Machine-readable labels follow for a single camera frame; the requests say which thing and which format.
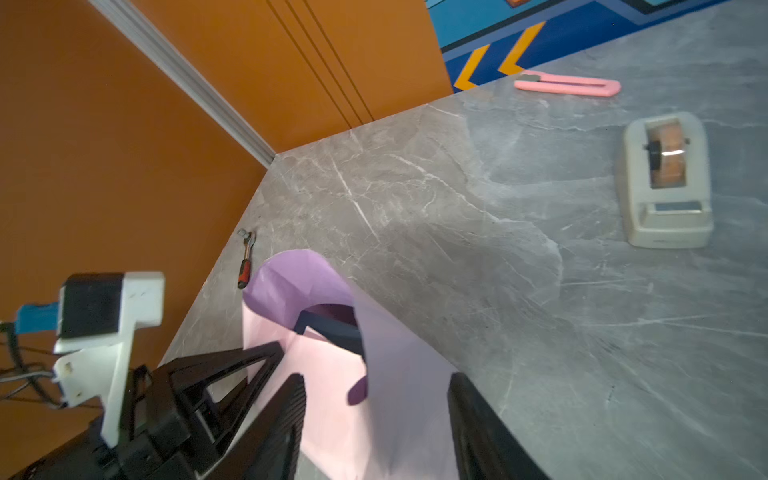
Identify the red handled ratchet tool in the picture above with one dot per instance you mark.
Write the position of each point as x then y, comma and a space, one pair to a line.
249, 238

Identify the pink wrapping paper sheet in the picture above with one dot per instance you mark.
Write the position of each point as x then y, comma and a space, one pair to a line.
382, 417

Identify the dark navy gift box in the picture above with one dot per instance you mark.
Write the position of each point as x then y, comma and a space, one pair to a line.
335, 322

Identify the pink scissors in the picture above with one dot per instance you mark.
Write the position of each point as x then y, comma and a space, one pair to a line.
534, 81

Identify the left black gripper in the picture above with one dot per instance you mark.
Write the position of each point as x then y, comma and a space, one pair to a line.
175, 423

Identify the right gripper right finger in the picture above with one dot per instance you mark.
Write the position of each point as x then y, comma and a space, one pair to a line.
483, 445

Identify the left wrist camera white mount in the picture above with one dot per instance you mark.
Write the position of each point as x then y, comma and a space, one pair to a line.
95, 319

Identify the white tape dispenser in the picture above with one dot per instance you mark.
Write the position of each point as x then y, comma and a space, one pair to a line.
663, 182

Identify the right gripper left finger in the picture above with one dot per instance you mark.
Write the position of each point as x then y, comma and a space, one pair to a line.
270, 446

